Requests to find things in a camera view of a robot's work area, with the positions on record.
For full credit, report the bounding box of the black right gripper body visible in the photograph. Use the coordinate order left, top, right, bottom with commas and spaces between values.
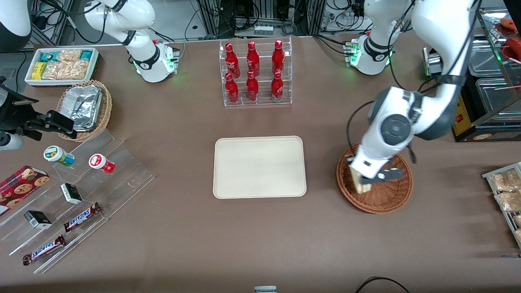
0, 77, 43, 142

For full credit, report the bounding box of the triangular sandwich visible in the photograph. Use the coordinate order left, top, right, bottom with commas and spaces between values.
353, 169, 372, 195

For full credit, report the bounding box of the round brown wicker basket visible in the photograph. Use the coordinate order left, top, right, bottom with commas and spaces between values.
336, 142, 414, 215

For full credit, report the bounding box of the aluminium foil tray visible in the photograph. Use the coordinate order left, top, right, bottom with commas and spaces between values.
62, 85, 103, 132

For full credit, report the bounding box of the light wicker basket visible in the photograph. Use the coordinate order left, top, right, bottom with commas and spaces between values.
57, 79, 113, 142

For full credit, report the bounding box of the beige rectangular serving tray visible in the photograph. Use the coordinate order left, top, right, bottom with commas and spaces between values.
213, 136, 307, 200

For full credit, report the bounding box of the white snack bin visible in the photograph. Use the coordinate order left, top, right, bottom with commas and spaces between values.
24, 47, 100, 87

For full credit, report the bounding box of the green lid snack cup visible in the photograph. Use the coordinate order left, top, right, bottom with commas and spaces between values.
43, 145, 75, 167

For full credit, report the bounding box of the red plaid cookie box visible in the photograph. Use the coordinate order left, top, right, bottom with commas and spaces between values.
0, 165, 50, 216

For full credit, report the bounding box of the large clear cracker bag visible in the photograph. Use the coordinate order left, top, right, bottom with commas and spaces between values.
42, 60, 89, 81

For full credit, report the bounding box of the small clear cracker bag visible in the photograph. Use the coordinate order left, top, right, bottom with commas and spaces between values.
57, 49, 83, 62

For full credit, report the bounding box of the small black box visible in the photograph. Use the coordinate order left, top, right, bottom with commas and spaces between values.
60, 182, 83, 205
23, 210, 53, 230

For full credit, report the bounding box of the black hot food display case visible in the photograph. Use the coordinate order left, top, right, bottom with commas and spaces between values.
452, 6, 521, 143

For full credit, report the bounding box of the red lid snack cup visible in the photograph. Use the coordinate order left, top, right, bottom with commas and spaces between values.
88, 153, 116, 174

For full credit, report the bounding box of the Snickers chocolate bar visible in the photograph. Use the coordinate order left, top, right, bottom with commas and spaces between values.
22, 234, 66, 266
63, 202, 102, 233

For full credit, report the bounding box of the clear bag of pastries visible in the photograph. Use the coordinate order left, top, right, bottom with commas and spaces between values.
490, 168, 521, 192
494, 190, 521, 212

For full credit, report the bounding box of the clear acrylic stepped shelf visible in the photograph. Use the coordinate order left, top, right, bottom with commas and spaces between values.
0, 129, 155, 274

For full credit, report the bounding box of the small silver metal box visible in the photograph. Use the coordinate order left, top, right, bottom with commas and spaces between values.
422, 48, 443, 77

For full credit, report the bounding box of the red soda bottle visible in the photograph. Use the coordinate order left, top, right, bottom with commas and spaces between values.
271, 70, 284, 101
247, 41, 260, 77
271, 39, 285, 74
246, 71, 259, 102
225, 43, 241, 79
225, 73, 239, 103

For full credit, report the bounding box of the clear acrylic bottle rack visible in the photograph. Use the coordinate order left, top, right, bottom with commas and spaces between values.
219, 36, 293, 107

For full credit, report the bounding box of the stainless steel food pan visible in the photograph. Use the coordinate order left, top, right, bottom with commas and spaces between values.
475, 77, 521, 114
467, 36, 510, 79

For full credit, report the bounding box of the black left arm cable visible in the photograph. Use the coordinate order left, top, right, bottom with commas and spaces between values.
346, 101, 376, 152

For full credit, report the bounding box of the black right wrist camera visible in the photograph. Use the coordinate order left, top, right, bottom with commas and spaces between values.
41, 109, 78, 141

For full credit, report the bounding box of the metal wire rack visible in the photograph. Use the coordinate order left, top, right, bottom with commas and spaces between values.
482, 162, 521, 249

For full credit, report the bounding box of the black floor cable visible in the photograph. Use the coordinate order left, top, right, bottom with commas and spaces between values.
355, 276, 410, 293

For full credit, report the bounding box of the aluminium frame rack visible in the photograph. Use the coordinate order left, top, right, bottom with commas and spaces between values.
197, 0, 326, 38

